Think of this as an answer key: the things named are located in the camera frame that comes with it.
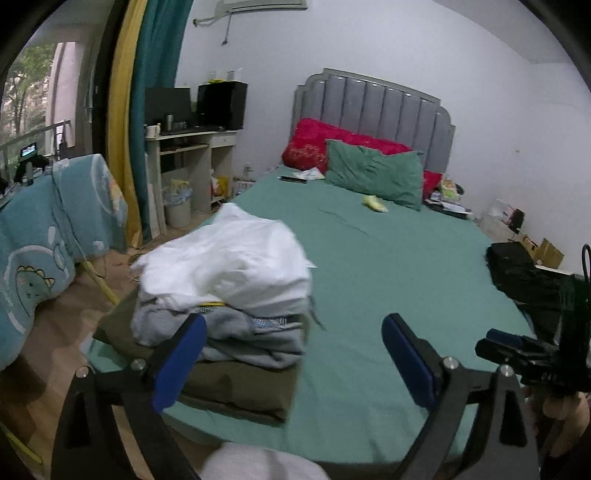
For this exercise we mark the white shirt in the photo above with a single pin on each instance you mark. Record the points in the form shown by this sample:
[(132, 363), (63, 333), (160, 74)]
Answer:
[(231, 258)]

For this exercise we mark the teal curtain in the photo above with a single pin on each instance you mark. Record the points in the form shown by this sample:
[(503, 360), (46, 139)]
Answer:
[(152, 92)]

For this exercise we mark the black computer tower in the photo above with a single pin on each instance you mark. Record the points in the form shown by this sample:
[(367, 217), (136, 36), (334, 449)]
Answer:
[(221, 105)]

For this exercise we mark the black folded clothes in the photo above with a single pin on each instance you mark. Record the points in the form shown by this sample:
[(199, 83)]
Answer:
[(521, 277)]

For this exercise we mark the red quilt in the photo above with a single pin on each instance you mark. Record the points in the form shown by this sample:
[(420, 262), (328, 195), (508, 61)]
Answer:
[(309, 143)]

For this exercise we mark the yellow curtain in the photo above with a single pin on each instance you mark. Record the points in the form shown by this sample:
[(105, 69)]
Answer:
[(121, 115)]

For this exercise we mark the yellow stick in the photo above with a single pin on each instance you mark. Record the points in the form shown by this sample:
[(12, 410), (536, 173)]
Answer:
[(104, 286)]

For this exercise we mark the grey padded headboard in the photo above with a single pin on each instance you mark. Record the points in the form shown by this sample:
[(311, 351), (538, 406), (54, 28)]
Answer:
[(369, 110)]

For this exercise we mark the cardboard box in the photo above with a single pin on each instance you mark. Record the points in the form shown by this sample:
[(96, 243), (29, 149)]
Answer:
[(550, 254), (529, 243)]

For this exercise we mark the white bin with bag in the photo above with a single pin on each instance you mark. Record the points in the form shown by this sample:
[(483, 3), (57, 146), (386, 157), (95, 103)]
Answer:
[(178, 207)]

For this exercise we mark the bed with green sheet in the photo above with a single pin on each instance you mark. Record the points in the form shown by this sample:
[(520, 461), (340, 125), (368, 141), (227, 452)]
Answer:
[(392, 277)]

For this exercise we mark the black monitor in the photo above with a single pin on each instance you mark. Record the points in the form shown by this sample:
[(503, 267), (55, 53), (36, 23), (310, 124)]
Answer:
[(168, 108)]

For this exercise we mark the small yellow cloth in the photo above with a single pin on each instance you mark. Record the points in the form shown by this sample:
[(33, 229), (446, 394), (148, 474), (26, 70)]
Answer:
[(375, 204)]

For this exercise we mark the white small box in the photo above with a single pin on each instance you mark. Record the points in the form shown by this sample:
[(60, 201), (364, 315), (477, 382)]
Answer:
[(499, 208)]

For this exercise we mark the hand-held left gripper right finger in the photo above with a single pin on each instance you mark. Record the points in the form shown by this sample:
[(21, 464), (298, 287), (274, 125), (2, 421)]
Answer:
[(406, 364)]

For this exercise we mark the black phone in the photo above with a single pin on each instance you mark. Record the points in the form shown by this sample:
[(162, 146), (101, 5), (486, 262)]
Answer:
[(293, 179)]

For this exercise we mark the grey printed hoodie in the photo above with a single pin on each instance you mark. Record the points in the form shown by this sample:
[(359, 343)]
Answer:
[(258, 341)]

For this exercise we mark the person's right hand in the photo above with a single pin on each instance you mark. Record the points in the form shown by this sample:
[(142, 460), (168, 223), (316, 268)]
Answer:
[(570, 415)]

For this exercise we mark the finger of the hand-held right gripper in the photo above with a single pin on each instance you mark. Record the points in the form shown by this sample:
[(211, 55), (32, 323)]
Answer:
[(505, 346)]

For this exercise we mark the white cloth at bottom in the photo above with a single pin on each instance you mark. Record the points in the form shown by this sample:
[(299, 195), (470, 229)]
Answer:
[(263, 464)]

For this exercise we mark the olive green folded garment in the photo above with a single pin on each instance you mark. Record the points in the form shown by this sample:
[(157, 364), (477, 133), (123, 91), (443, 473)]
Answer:
[(240, 387)]

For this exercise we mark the steel tumbler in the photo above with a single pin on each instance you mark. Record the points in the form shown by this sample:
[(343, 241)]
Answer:
[(170, 122)]

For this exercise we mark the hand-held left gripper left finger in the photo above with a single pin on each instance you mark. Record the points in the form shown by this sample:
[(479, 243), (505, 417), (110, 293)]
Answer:
[(180, 364)]

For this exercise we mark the black speaker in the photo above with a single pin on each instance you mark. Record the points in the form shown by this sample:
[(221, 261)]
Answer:
[(516, 220)]

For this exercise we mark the pile of books and papers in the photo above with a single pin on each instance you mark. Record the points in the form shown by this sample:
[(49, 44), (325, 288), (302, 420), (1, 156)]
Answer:
[(448, 205)]

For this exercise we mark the white cup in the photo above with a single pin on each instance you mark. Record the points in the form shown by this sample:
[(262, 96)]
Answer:
[(152, 130)]

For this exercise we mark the beige computer desk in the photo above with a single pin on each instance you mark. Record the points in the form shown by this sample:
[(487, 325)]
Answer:
[(198, 157)]

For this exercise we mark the blue printed blanket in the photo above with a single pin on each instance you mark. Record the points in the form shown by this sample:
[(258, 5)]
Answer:
[(55, 240)]

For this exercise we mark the white papers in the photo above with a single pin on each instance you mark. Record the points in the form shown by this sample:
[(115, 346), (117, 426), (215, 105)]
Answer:
[(310, 173)]

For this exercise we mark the green pillow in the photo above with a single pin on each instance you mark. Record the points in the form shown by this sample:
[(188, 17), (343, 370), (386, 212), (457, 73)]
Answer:
[(374, 173)]

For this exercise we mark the green snack box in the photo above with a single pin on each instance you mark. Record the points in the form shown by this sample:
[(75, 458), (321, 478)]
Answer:
[(447, 188)]

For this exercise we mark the phone on tripod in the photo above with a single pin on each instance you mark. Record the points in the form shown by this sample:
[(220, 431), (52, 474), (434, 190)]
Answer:
[(28, 152)]

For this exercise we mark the white air conditioner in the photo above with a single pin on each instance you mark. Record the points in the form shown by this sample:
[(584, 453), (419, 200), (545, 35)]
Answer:
[(263, 3)]

